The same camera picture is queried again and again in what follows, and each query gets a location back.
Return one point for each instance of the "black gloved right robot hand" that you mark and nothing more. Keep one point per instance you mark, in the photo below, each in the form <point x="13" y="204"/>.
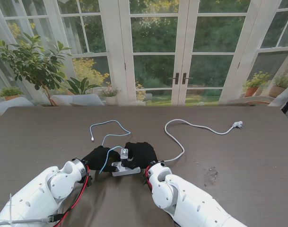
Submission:
<point x="141" y="156"/>

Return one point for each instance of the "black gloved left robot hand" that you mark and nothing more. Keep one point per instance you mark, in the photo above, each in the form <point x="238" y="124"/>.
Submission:
<point x="98" y="158"/>

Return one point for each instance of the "grey charger adapter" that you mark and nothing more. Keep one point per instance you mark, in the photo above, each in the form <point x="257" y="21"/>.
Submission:
<point x="124" y="153"/>

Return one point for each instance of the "white power strip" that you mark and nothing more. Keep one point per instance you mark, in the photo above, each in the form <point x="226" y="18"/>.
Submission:
<point x="124" y="170"/>

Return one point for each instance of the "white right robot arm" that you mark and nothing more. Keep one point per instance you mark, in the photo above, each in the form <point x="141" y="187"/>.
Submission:
<point x="181" y="196"/>

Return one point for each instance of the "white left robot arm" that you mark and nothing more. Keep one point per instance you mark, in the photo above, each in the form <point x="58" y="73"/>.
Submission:
<point x="39" y="191"/>

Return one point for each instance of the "white planter box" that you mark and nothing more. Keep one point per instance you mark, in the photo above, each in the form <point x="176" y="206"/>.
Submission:
<point x="82" y="99"/>

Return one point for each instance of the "flowering plant in white pot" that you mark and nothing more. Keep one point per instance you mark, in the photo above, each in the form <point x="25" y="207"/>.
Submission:
<point x="110" y="93"/>

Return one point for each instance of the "broad leaf green plant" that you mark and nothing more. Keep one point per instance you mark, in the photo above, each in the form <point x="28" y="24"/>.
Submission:
<point x="81" y="86"/>

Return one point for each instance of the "white glass door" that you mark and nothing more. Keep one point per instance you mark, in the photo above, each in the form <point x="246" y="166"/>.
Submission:
<point x="129" y="71"/>
<point x="233" y="75"/>

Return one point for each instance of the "small bushy potted plant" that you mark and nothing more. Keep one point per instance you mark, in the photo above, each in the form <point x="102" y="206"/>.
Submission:
<point x="10" y="92"/>

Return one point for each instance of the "tall leafy green plant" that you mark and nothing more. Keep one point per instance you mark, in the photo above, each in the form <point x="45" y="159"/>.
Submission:
<point x="32" y="63"/>

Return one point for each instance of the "plant in terracotta pot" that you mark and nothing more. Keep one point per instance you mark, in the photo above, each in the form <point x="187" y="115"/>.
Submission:
<point x="251" y="91"/>

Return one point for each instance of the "plant in tan pot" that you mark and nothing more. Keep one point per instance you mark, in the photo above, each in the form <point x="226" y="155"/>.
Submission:
<point x="276" y="91"/>

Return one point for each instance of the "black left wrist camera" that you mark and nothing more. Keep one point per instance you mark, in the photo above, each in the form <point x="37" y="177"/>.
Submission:
<point x="89" y="180"/>

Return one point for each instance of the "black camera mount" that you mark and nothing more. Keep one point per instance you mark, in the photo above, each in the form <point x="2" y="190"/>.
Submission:
<point x="145" y="180"/>

